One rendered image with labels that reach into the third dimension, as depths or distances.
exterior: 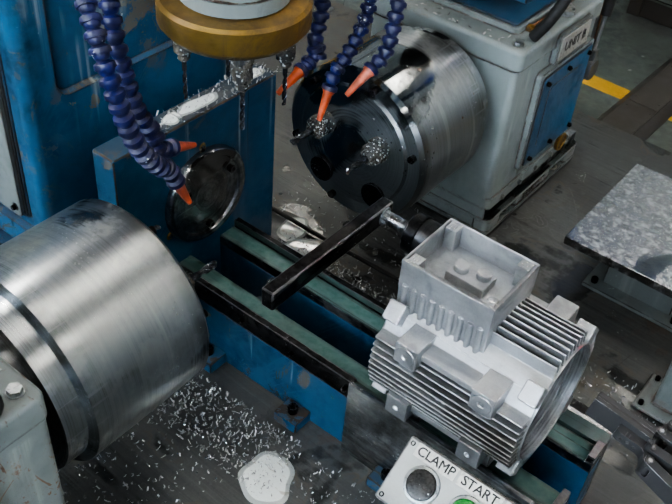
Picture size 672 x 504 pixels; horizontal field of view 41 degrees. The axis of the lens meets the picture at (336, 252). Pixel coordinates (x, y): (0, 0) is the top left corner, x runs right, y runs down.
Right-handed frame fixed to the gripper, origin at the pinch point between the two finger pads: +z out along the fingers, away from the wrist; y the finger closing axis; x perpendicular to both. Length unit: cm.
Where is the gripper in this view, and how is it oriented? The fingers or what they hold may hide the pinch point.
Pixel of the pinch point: (620, 421)
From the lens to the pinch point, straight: 104.8
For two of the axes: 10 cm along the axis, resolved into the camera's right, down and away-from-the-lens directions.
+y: -6.2, 4.8, -6.1
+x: -1.8, 6.8, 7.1
